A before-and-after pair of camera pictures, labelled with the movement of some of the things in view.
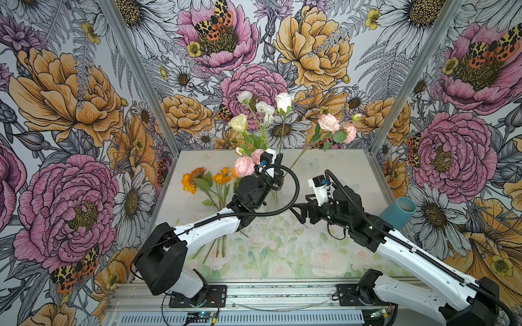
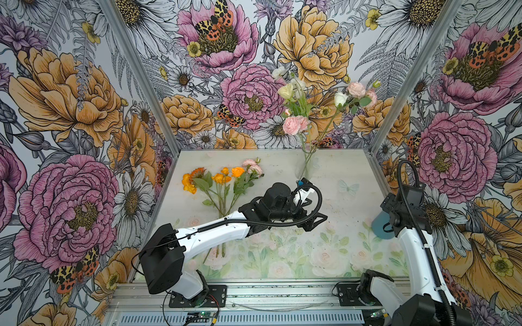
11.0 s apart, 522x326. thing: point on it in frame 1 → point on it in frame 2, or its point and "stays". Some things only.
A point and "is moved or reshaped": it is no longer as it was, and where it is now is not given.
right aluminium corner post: x=447 y=15 stays
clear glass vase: x=279 y=198 is moved or reshaped
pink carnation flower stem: x=329 y=131 → x=359 y=97
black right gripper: x=312 y=210 → x=391 y=224
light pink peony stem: x=245 y=166 → x=297 y=125
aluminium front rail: x=287 y=295 stays
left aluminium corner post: x=124 y=41 stays
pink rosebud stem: x=284 y=101 → x=340 y=98
